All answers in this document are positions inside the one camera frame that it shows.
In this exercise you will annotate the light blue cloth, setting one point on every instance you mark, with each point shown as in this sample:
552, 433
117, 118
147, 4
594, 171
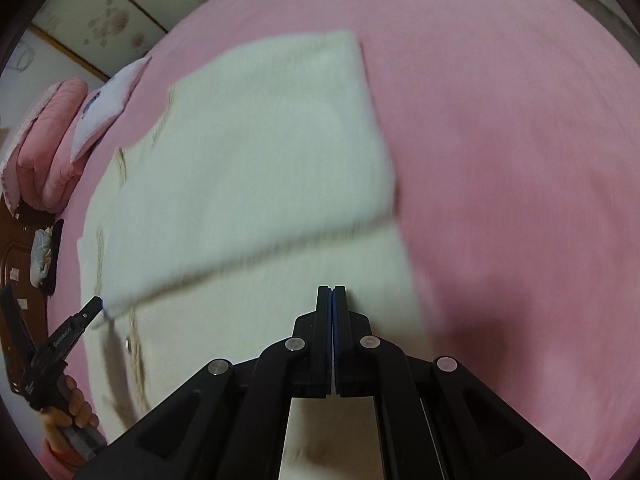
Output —
41, 255

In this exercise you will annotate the white pillow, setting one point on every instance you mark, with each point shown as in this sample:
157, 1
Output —
105, 105

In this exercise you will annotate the brown wooden headboard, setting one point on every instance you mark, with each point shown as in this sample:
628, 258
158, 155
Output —
15, 255

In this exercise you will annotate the pink folded duvet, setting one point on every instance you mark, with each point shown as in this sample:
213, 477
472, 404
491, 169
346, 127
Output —
50, 150

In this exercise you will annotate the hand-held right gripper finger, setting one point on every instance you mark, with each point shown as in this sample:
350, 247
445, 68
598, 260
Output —
339, 325
327, 325

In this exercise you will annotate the pink bed sheet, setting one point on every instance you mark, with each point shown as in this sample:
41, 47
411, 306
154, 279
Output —
500, 160

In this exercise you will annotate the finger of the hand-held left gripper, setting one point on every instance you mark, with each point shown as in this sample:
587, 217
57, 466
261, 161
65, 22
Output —
85, 312

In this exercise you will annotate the dark cloth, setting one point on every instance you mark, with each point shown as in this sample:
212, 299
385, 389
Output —
56, 255

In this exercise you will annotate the person's left hand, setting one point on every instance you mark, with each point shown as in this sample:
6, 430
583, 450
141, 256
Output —
75, 405

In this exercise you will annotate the white fluffy towel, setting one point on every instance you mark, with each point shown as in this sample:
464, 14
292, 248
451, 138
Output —
260, 160

